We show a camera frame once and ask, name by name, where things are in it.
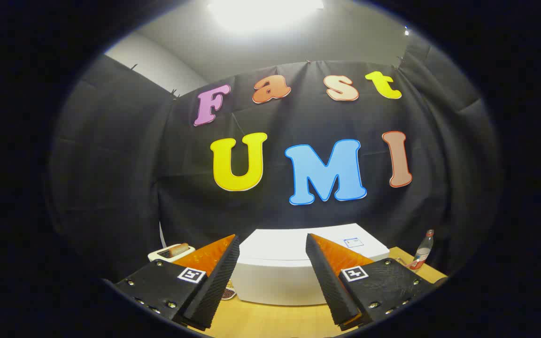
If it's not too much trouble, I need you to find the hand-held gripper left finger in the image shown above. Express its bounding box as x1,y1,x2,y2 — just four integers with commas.
113,234,240,330

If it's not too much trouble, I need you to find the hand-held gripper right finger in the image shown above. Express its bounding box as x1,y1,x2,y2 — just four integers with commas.
305,233,435,331

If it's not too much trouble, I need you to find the white microwave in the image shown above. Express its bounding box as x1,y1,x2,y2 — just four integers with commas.
230,223,391,307

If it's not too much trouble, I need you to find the cream toaster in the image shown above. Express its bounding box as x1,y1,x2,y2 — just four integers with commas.
147,243,196,262

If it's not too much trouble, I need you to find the clear plastic water bottle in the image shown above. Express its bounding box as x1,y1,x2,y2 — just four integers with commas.
409,229,435,270

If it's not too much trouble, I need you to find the ceiling light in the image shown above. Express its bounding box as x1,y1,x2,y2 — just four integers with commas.
207,0,325,29

